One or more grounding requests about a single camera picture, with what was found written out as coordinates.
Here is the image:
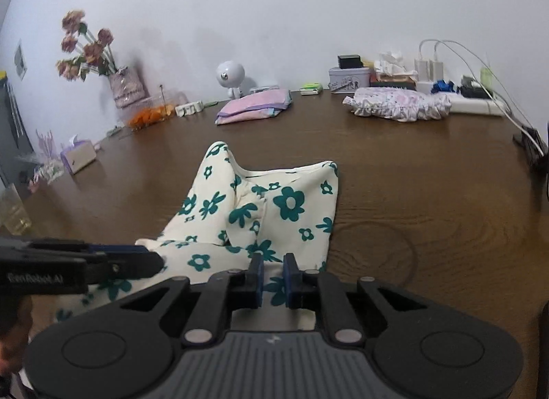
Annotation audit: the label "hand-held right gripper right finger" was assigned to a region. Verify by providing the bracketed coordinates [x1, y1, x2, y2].
[283, 253, 430, 345]

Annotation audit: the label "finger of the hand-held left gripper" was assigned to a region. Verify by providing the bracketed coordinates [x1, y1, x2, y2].
[89, 244, 149, 255]
[87, 251, 166, 284]

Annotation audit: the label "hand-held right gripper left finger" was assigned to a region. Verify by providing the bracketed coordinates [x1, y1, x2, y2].
[120, 253, 264, 345]

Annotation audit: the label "cream green-flowered pants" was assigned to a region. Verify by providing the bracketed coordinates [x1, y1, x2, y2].
[54, 140, 340, 332]

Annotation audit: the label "pink purple-trimmed top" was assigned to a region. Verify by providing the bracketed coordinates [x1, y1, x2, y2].
[214, 88, 293, 126]

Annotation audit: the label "white ruffled floral garment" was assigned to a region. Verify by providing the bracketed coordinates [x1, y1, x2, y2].
[342, 86, 452, 122]

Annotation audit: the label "glass cup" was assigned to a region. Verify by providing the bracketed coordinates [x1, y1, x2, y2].
[0, 182, 33, 235]

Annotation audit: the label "clear plastic packet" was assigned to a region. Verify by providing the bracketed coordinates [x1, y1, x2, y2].
[28, 159, 65, 192]

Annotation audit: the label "purple tissue box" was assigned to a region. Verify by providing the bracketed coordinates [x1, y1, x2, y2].
[60, 134, 97, 175]

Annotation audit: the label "purple lavender bundle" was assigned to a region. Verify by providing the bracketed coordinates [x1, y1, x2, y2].
[35, 128, 59, 164]

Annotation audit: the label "clear box of orange fruit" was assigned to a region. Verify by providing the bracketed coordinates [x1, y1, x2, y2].
[122, 92, 188, 130]

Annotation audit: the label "grey cabinet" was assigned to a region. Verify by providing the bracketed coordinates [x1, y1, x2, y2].
[0, 71, 35, 186]

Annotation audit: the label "pink woven vase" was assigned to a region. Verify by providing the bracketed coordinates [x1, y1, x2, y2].
[108, 65, 147, 109]

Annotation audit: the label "dried rose bouquet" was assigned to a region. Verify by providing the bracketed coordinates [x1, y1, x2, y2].
[56, 10, 118, 83]

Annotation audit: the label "white robot figurine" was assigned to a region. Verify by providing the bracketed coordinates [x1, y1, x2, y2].
[215, 61, 246, 100]

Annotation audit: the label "grey tin box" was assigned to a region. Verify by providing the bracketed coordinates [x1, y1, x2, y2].
[328, 65, 370, 93]

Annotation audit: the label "dark green tissue box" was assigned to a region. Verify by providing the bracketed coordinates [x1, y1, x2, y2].
[370, 51, 418, 91]

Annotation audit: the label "white power strip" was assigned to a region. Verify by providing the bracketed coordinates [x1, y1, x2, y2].
[446, 92, 507, 117]

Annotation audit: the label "black power adapter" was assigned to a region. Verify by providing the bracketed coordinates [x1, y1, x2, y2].
[460, 75, 494, 100]

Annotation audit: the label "black phone holder clamp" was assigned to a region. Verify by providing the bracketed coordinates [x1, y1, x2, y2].
[512, 127, 548, 173]

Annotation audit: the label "small wall picture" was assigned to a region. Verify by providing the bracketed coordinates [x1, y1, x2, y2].
[14, 41, 27, 78]

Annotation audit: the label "white charging cable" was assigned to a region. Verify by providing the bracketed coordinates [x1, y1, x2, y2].
[418, 39, 542, 156]
[434, 41, 539, 153]

